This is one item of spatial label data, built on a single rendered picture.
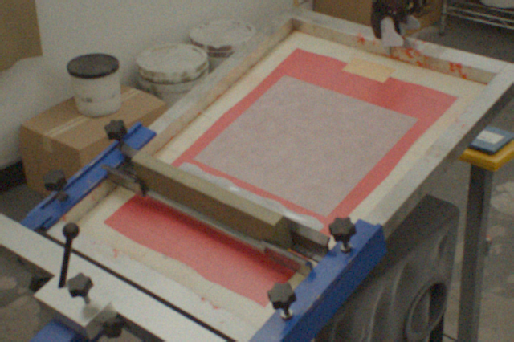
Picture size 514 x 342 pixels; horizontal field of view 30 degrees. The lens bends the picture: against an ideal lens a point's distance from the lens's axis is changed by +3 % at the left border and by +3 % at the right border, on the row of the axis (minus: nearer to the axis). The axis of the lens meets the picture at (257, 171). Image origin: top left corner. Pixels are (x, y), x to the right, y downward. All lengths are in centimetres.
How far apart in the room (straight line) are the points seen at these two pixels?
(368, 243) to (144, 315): 38
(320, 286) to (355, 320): 30
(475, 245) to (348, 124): 65
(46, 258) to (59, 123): 222
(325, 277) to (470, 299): 100
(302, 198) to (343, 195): 8
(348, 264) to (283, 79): 61
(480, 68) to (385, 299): 49
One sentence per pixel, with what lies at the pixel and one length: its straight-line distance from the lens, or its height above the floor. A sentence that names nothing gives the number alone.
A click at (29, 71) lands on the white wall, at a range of 396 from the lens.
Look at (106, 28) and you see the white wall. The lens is 416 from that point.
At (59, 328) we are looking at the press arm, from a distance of 157.
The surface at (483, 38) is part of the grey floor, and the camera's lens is 526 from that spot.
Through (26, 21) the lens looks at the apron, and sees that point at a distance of 382.
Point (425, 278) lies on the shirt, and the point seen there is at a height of 84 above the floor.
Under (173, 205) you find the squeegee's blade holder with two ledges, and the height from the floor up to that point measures 111.
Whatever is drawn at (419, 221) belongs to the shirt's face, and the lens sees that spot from 199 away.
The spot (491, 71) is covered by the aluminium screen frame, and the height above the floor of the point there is 126.
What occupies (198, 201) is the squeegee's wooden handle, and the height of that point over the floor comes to 114.
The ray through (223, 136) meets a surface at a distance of 193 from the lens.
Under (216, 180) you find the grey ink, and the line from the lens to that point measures 182.
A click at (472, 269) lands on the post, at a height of 60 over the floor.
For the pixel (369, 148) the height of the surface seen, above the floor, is 116.
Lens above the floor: 206
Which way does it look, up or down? 31 degrees down
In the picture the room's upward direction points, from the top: 3 degrees counter-clockwise
